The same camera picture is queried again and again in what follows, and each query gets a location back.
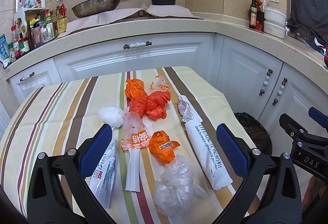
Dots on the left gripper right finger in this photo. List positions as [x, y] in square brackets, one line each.
[235, 149]

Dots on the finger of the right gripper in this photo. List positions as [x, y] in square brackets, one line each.
[318, 117]
[300, 136]

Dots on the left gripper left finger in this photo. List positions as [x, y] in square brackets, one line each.
[92, 150]

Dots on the white milk powder pouch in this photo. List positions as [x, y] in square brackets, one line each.
[206, 152]

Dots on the white PICC packet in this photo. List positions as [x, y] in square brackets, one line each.
[103, 179]

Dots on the white plastic bag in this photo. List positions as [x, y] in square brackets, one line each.
[111, 115]

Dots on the clear bag orange label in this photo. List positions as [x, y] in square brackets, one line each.
[135, 132]

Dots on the orange bag with sticker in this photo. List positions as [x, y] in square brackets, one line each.
[162, 147]

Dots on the clear plastic bag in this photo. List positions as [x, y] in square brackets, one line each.
[175, 190]

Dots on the red knotted plastic bag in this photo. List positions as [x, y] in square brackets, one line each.
[152, 106]

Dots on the orange bag with black print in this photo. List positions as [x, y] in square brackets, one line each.
[134, 88]

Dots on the clear bag orange print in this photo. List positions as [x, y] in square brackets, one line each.
[159, 84]

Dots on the silver foil wrapper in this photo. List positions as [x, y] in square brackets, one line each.
[184, 110]

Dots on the black lined trash bin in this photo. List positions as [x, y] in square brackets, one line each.
[256, 131]

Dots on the right hand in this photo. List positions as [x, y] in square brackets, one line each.
[313, 183]

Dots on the striped tablecloth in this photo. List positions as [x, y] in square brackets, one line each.
[57, 118]

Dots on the white stacked bowls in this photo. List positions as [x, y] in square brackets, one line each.
[275, 22]

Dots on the red sauce bottle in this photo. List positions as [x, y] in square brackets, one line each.
[260, 18]

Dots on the dark oil bottle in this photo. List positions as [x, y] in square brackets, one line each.
[253, 14]

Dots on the blue snack packet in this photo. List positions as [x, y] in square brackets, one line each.
[5, 58]

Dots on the red lid jar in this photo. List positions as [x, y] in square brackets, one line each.
[24, 46]

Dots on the cooking oil bottle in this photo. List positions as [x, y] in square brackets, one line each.
[61, 17]

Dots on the white condiment rack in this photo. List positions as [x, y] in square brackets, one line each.
[29, 22]

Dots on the steel wok pan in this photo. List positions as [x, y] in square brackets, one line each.
[93, 7]

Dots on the pink stove cover cloth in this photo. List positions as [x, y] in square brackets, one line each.
[126, 14]

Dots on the cabinet handle right door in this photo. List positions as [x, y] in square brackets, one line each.
[280, 91]

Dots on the cabinet handle door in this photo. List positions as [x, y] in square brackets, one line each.
[265, 82]
[280, 91]

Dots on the cabinet handle left door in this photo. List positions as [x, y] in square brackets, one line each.
[265, 82]

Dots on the drawer handle left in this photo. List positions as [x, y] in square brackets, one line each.
[24, 78]

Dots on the drawer handle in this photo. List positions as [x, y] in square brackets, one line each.
[137, 45]
[24, 78]

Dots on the drawer handle centre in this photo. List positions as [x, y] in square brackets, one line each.
[137, 45]

